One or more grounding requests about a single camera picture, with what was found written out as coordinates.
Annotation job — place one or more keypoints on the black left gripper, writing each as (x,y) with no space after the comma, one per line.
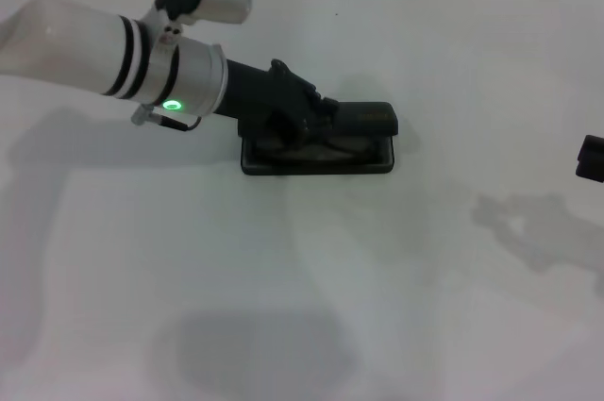
(264,89)

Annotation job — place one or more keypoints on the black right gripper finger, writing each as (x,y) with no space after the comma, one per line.
(592,155)

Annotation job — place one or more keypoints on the black glasses case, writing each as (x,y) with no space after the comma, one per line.
(368,115)

